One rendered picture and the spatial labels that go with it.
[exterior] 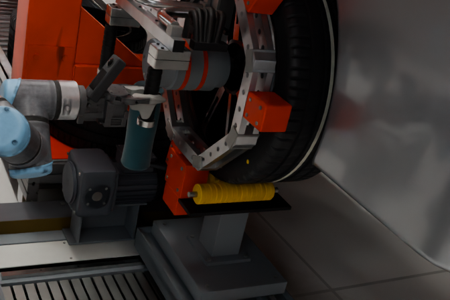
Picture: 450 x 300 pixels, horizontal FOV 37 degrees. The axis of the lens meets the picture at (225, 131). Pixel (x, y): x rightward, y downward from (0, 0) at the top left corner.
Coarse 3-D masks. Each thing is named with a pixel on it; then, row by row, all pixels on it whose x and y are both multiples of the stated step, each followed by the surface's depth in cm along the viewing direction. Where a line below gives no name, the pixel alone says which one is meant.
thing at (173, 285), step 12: (144, 228) 231; (144, 240) 224; (156, 240) 228; (144, 252) 224; (156, 252) 222; (156, 264) 215; (168, 264) 217; (156, 276) 215; (168, 276) 208; (180, 276) 212; (168, 288) 207; (180, 288) 207
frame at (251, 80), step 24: (192, 0) 197; (240, 0) 164; (240, 24) 164; (264, 24) 163; (264, 48) 164; (264, 72) 161; (168, 96) 203; (240, 96) 164; (168, 120) 203; (240, 120) 164; (192, 144) 191; (216, 144) 175; (240, 144) 167; (216, 168) 185
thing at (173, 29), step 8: (216, 0) 174; (168, 8) 166; (176, 8) 168; (184, 8) 170; (192, 8) 172; (216, 8) 174; (160, 16) 160; (168, 16) 159; (176, 16) 169; (184, 16) 170; (168, 24) 156; (176, 24) 156; (168, 32) 156; (176, 32) 155
